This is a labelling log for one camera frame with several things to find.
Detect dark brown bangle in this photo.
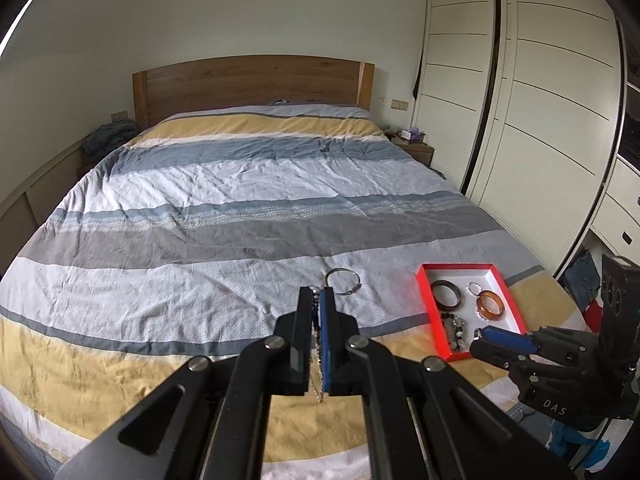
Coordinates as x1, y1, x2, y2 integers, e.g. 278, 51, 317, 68
430, 281, 462, 311

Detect amber bangle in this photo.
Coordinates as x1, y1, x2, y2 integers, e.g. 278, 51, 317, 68
474, 290, 509, 322

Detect red cardboard box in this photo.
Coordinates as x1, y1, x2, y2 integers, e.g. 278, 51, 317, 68
415, 262, 529, 362

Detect wooden nightstand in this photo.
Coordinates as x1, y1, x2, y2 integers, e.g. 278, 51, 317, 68
385, 132, 435, 167

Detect wooden bed with striped duvet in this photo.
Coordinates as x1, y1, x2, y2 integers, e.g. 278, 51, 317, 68
0, 101, 586, 480

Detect grey folded blanket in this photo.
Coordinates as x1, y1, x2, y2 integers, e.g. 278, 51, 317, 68
82, 120, 138, 158

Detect black beaded bracelet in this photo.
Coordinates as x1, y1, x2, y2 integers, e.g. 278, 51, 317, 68
439, 312, 469, 354

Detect white wardrobe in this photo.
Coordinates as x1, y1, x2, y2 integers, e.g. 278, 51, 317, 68
412, 0, 628, 281

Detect low side cabinet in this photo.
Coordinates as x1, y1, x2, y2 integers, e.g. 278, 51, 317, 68
0, 132, 98, 271

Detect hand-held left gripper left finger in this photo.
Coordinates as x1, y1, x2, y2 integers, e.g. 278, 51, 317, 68
52, 286, 316, 480

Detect red cloth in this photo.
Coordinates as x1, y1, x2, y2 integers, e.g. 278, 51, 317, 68
582, 300, 605, 333

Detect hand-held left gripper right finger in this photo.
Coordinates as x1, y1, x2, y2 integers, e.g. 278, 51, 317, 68
320, 286, 576, 480

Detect silver bangle with clasp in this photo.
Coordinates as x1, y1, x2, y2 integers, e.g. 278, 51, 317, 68
325, 268, 361, 296

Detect blue denim garment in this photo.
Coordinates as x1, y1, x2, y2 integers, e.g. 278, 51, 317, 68
562, 251, 601, 308

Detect white drawer unit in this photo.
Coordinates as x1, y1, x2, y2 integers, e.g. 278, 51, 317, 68
585, 110, 640, 266

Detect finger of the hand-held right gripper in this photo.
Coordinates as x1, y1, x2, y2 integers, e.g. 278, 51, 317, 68
469, 340, 552, 377
480, 326, 597, 357

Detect wooden headboard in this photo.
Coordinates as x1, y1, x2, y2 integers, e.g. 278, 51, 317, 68
132, 55, 376, 131

